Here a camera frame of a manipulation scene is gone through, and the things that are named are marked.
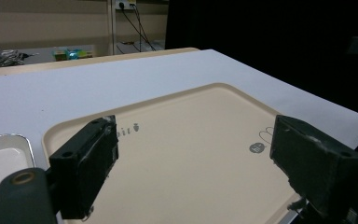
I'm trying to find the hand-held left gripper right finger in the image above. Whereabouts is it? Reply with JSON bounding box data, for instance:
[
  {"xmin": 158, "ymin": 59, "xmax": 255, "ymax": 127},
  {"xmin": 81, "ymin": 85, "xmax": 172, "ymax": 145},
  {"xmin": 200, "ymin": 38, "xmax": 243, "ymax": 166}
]
[{"xmin": 269, "ymin": 114, "xmax": 358, "ymax": 218}]

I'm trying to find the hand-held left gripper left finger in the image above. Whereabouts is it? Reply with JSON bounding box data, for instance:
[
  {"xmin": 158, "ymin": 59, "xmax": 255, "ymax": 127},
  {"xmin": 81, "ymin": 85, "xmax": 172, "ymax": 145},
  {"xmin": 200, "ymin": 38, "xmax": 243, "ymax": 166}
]
[{"xmin": 48, "ymin": 115, "xmax": 119, "ymax": 220}]

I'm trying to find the white container corner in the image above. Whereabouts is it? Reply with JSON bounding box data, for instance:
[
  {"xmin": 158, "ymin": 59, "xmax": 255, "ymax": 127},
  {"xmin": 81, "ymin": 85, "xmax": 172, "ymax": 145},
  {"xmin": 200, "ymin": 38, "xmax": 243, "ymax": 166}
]
[{"xmin": 0, "ymin": 133, "xmax": 35, "ymax": 208}]

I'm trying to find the beige plastic tray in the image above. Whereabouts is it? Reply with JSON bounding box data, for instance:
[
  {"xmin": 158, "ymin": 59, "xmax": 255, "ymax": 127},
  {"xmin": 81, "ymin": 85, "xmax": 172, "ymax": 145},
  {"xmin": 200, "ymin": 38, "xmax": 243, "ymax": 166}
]
[{"xmin": 41, "ymin": 82, "xmax": 304, "ymax": 224}]

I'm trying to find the pile of colourful toys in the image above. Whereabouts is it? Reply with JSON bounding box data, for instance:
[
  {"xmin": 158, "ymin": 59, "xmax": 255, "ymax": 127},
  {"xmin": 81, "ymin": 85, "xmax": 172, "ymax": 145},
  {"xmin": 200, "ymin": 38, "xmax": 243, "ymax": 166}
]
[{"xmin": 51, "ymin": 48, "xmax": 94, "ymax": 62}]

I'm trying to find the black curtain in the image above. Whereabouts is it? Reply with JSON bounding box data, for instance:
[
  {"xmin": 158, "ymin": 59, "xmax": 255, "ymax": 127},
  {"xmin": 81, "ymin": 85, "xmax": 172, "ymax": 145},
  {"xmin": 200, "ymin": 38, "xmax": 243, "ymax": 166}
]
[{"xmin": 165, "ymin": 0, "xmax": 358, "ymax": 120}]

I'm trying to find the grey bundle of cables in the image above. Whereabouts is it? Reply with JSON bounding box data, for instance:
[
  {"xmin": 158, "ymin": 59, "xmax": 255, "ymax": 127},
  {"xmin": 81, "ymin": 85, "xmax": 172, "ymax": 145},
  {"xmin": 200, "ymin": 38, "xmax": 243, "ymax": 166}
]
[{"xmin": 0, "ymin": 49, "xmax": 40, "ymax": 69}]

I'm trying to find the black power cable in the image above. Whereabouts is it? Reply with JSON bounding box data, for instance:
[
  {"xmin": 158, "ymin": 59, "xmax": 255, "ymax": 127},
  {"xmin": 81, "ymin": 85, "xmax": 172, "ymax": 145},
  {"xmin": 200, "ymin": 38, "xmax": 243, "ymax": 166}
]
[
  {"xmin": 118, "ymin": 2, "xmax": 157, "ymax": 52},
  {"xmin": 131, "ymin": 3, "xmax": 145, "ymax": 53}
]

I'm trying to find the white wall socket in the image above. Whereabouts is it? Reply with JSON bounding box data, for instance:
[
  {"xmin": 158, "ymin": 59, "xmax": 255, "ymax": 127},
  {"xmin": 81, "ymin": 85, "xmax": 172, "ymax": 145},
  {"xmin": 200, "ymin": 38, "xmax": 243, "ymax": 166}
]
[{"xmin": 115, "ymin": 0, "xmax": 137, "ymax": 10}]

